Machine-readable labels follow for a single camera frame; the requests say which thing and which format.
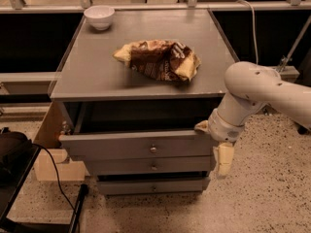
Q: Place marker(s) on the cardboard box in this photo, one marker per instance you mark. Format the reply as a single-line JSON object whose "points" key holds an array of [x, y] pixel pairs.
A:
{"points": [[59, 166]]}

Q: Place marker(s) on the metal railing frame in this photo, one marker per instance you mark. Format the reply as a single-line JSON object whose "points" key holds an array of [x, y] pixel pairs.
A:
{"points": [[145, 5]]}

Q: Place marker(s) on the grey drawer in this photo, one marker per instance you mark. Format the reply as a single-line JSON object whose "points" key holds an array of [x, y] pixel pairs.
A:
{"points": [[153, 186], [140, 129], [151, 165]]}

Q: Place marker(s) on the grey drawer cabinet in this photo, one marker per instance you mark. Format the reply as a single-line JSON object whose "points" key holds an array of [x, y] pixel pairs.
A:
{"points": [[134, 133]]}

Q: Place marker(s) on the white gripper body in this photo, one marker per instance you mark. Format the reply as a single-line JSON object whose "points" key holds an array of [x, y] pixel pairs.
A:
{"points": [[223, 126]]}

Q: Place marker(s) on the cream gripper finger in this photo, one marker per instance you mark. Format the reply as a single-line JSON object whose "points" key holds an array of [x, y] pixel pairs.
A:
{"points": [[202, 126], [223, 154]]}

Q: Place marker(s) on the grey top drawer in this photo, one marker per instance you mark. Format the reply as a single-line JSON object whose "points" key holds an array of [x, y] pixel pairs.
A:
{"points": [[140, 129]]}

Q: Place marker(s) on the black bag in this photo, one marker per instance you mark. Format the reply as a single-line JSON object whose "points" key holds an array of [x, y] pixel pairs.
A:
{"points": [[12, 146]]}

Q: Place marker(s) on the crumpled brown chip bag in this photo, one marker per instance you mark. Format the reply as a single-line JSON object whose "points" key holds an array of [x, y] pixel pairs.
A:
{"points": [[160, 60]]}

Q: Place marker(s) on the grey bottom drawer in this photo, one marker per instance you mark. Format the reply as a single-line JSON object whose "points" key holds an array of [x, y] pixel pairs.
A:
{"points": [[153, 186]]}

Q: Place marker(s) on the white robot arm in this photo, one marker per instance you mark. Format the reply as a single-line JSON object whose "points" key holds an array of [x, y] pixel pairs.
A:
{"points": [[250, 87]]}

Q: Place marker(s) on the metal diagonal brace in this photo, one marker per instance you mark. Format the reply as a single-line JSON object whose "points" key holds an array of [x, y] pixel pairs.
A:
{"points": [[286, 58]]}

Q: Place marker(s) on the white ceramic bowl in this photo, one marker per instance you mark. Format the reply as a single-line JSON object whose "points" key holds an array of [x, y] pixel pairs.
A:
{"points": [[100, 17]]}

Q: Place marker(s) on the grey middle drawer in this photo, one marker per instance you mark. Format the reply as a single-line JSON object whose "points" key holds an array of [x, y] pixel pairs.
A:
{"points": [[151, 165]]}

